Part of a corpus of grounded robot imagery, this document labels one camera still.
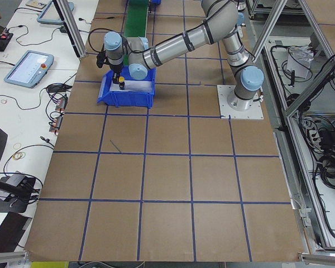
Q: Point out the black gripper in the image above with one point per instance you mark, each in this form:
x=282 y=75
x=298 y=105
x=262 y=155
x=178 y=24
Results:
x=116 y=68

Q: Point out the yellow push button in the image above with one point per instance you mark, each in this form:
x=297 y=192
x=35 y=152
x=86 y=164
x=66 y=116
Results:
x=121 y=83

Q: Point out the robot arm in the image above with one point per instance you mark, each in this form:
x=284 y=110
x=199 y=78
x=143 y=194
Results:
x=220 y=24

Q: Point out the white foam pad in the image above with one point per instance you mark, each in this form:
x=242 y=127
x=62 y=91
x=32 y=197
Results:
x=133 y=86

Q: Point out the blue source bin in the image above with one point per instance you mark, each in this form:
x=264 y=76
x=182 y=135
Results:
x=118 y=99

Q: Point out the green conveyor belt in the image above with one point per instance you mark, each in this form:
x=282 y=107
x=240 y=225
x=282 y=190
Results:
x=136 y=18

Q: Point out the near teach pendant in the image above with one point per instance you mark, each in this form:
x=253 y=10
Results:
x=30 y=69

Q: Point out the teach pendant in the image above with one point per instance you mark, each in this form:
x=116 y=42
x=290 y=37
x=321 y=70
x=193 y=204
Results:
x=30 y=69
x=49 y=15

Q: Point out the blue destination bin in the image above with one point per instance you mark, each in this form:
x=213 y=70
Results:
x=157 y=2

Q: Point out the far teach pendant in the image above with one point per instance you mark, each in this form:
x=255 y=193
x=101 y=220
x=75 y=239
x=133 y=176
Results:
x=49 y=15

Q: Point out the aluminium frame post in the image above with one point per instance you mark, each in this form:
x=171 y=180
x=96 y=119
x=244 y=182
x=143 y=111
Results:
x=66 y=15

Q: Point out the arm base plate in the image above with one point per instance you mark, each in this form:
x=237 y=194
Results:
x=232 y=107

